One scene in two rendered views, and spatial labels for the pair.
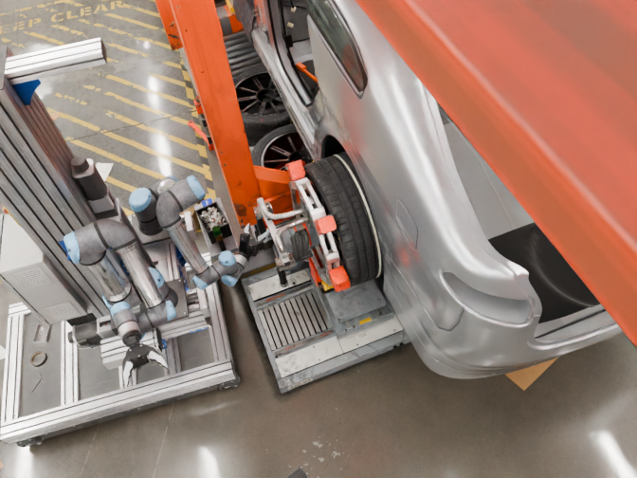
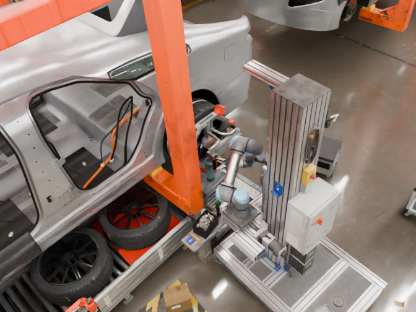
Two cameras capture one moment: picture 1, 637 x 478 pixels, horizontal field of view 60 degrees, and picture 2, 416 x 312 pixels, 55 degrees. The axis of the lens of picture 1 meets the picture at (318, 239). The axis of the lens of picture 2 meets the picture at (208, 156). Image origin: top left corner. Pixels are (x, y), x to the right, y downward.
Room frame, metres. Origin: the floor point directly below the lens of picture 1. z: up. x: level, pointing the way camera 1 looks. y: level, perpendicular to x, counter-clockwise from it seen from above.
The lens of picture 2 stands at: (3.02, 2.50, 3.47)
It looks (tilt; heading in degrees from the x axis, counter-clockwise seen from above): 45 degrees down; 242
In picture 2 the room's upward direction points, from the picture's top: 5 degrees counter-clockwise
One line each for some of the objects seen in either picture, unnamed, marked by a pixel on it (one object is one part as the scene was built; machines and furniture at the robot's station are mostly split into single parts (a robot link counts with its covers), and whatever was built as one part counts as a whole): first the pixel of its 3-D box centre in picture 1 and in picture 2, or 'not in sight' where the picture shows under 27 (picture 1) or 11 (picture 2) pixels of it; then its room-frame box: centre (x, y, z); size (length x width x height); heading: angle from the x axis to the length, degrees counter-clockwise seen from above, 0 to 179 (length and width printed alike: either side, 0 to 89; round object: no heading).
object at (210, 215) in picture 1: (213, 222); (205, 224); (2.11, 0.61, 0.51); 0.20 x 0.14 x 0.13; 23
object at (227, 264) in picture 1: (225, 264); (251, 155); (1.52, 0.46, 0.91); 0.11 x 0.08 x 0.11; 125
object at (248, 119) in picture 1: (268, 105); (73, 264); (3.26, 0.25, 0.39); 0.66 x 0.66 x 0.24
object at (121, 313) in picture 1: (123, 317); not in sight; (1.12, 0.79, 1.21); 0.11 x 0.08 x 0.09; 24
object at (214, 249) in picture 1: (215, 227); (204, 231); (2.13, 0.61, 0.44); 0.43 x 0.17 x 0.03; 16
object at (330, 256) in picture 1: (314, 230); (208, 140); (1.70, 0.02, 0.85); 0.54 x 0.07 x 0.54; 16
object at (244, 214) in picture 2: (150, 218); (241, 208); (1.90, 0.86, 0.87); 0.15 x 0.15 x 0.10
